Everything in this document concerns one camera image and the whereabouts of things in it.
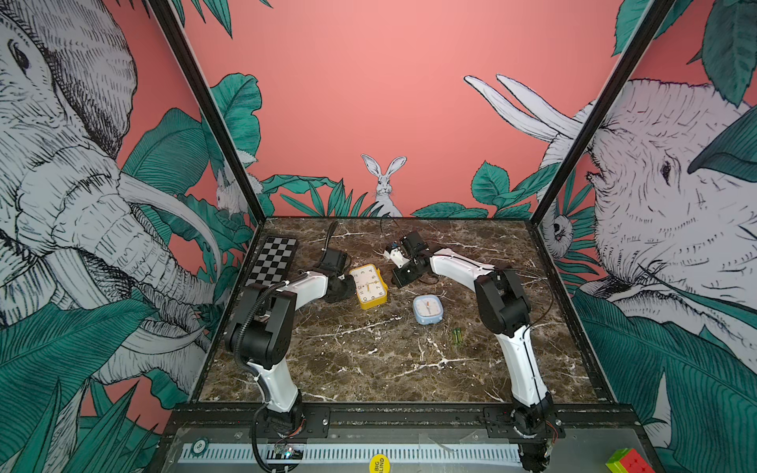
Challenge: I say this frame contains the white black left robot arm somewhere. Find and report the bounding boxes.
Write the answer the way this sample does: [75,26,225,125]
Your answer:
[224,250,356,437]

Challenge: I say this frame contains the yellow round sticker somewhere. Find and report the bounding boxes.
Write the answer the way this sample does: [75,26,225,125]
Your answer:
[369,453,392,473]

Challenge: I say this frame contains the yellow square alarm clock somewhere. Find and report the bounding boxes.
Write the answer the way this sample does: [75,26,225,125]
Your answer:
[349,264,388,311]

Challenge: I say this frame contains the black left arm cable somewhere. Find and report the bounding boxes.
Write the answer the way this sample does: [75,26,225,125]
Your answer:
[233,282,291,380]

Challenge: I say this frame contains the black white chessboard box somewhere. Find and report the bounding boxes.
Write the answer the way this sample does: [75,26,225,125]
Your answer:
[244,235,299,288]

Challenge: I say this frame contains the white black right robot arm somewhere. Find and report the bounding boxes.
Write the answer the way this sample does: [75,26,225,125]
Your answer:
[384,232,554,439]

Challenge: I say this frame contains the white perforated rail strip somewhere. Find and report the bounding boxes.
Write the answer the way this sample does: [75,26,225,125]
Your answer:
[179,443,522,466]

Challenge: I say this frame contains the light blue small alarm clock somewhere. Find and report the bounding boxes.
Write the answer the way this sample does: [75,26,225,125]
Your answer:
[412,295,444,325]

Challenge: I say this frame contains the colourful puzzle cube on ledge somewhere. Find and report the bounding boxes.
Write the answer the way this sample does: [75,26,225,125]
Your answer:
[605,449,654,473]

